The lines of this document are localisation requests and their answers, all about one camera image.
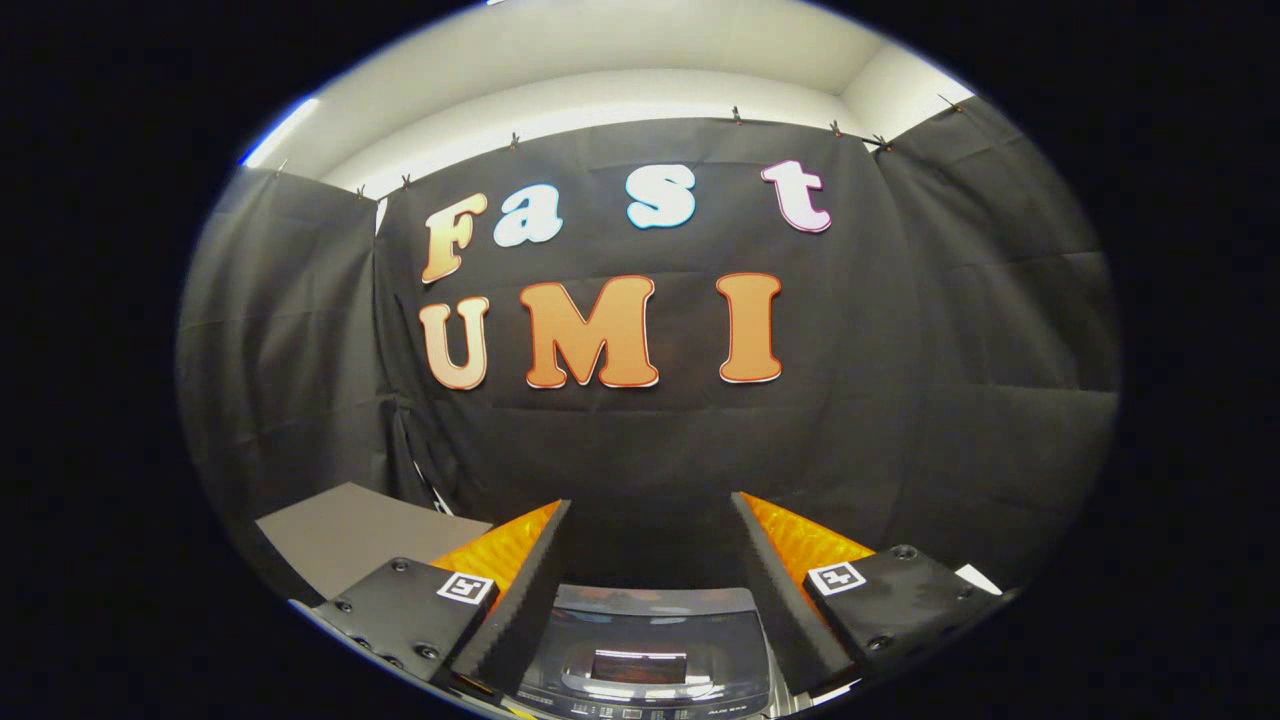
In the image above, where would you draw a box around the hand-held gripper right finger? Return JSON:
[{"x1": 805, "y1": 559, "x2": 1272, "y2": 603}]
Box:
[{"x1": 729, "y1": 490, "x2": 1004, "y2": 699}]

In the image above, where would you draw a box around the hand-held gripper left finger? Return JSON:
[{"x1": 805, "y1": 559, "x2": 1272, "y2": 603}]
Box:
[{"x1": 310, "y1": 498, "x2": 575, "y2": 703}]

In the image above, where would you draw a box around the grey washing machine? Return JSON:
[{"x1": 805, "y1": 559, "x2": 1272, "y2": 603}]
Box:
[{"x1": 498, "y1": 584, "x2": 803, "y2": 720}]

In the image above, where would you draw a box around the grey side table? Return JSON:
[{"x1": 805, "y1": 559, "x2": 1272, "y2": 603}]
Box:
[{"x1": 255, "y1": 481, "x2": 494, "y2": 602}]

